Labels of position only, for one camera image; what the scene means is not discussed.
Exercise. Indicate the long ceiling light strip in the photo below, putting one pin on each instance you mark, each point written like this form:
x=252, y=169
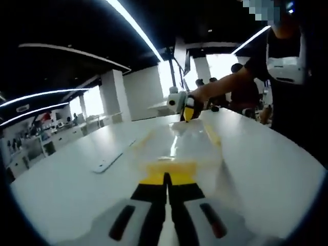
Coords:
x=138, y=28

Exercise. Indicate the person in black shirt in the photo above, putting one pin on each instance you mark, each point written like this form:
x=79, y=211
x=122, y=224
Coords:
x=297, y=115

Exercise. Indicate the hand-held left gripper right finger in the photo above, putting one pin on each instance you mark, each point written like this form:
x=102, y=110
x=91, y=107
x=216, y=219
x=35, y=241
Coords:
x=205, y=223

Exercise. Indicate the person's right hand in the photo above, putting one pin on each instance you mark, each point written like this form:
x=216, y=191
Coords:
x=205, y=92

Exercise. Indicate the clear plastic bag yellow strip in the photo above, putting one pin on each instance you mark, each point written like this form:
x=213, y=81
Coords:
x=179, y=143

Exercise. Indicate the monitor screen on stand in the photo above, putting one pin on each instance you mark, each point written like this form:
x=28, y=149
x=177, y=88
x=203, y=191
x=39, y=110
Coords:
x=186, y=61

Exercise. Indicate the ceiling air vent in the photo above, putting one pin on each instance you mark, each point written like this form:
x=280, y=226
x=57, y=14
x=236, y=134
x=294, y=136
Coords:
x=22, y=109

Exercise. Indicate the white chest device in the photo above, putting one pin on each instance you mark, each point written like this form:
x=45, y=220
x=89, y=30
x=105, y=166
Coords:
x=284, y=69

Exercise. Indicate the row of white desks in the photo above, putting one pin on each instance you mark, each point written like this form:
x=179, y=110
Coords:
x=38, y=143

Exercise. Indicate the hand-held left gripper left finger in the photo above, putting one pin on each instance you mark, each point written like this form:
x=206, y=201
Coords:
x=123, y=223

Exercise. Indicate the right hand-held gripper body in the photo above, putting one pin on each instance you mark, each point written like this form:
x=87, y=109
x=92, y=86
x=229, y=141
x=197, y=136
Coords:
x=176, y=101

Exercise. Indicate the small black object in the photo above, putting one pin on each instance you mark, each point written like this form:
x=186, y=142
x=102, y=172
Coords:
x=214, y=109

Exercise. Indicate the black monitor stand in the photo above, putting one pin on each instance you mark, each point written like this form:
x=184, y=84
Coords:
x=173, y=69

